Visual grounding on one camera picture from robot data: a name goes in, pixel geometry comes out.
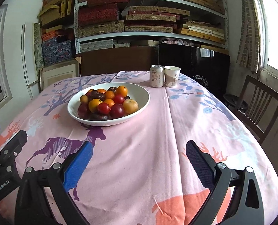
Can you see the orange fruit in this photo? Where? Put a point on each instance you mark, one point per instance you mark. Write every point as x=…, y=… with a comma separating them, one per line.
x=121, y=90

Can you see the pale yellow melon fruit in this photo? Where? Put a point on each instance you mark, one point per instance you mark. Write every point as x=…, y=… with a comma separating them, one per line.
x=130, y=106

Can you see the dark wrinkled passion fruit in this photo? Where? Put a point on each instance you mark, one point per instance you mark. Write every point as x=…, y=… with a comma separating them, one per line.
x=97, y=95

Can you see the white paper cup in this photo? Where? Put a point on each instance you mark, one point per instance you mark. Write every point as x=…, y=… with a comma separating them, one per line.
x=171, y=75

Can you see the dark red plum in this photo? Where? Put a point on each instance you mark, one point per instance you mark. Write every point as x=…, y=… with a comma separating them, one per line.
x=116, y=111

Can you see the red cherry tomato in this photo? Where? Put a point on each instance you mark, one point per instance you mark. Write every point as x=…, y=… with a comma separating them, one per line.
x=103, y=108

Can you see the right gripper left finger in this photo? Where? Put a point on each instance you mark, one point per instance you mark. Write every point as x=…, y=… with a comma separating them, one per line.
x=32, y=206

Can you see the pink beverage can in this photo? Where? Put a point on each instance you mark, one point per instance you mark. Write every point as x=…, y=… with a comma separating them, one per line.
x=156, y=76

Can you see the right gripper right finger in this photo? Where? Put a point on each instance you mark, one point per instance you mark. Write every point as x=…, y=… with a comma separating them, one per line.
x=245, y=207

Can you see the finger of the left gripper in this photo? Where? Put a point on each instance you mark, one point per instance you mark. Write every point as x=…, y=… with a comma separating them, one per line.
x=11, y=150

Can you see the small orange kumquat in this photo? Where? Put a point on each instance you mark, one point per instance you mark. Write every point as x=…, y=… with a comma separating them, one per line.
x=110, y=102

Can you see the dark purple round fruit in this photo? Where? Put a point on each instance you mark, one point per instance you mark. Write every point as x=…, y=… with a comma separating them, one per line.
x=99, y=117

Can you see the pink deer-print tablecloth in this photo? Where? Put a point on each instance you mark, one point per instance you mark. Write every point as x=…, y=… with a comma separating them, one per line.
x=139, y=172

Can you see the white framed board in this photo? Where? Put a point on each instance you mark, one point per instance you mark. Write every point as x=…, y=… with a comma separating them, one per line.
x=30, y=70

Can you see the white oval plate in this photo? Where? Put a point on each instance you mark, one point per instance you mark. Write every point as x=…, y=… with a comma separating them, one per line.
x=78, y=107

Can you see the dark wooden chair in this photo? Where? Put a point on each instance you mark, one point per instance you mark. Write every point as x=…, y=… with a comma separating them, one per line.
x=261, y=98

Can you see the white metal shelf unit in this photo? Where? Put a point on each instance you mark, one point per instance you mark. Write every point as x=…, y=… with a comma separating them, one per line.
x=197, y=21

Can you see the yellow-orange citrus fruit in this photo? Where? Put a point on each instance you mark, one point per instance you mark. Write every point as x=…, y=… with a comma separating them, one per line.
x=93, y=105

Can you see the large orange mandarin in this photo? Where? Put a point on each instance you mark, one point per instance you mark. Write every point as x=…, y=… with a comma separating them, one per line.
x=109, y=94

